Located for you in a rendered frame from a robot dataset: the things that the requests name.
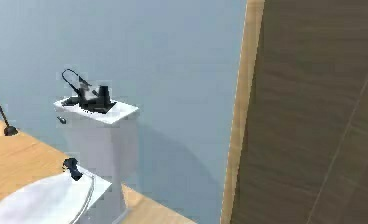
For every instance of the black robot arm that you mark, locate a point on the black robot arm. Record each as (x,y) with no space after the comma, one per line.
(88,92)

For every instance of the white toilet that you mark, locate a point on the white toilet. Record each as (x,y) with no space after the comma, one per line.
(102,143)

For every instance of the dark plunger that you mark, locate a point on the dark plunger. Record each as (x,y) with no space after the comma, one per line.
(9,130)

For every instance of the brown room door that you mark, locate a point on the brown room door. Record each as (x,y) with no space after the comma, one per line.
(312,113)

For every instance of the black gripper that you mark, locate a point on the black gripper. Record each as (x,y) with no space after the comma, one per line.
(103,98)

